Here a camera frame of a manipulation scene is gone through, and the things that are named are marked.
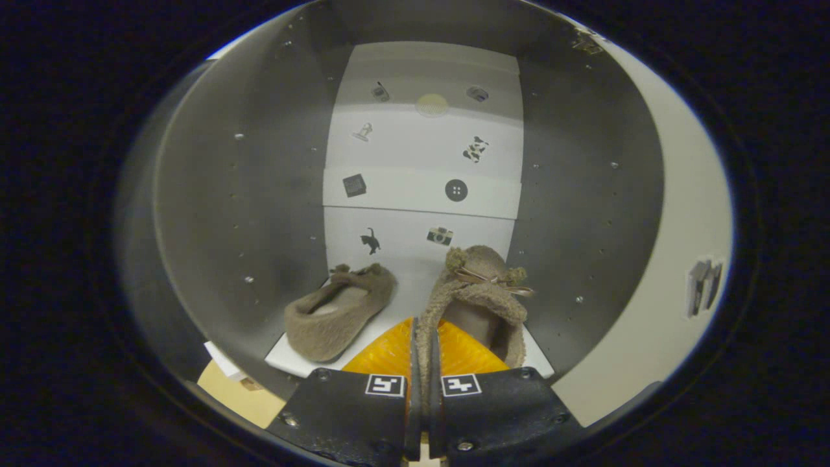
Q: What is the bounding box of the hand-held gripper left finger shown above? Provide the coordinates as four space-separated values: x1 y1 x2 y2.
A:
266 317 422 467

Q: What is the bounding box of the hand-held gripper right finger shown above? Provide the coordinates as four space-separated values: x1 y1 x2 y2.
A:
428 318 584 467

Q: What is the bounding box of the brown fuzzy shoe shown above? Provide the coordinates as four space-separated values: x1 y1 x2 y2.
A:
283 263 397 363
415 245 536 422

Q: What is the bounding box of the dark grey shoe cabinet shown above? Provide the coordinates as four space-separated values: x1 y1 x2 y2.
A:
113 0 667 401

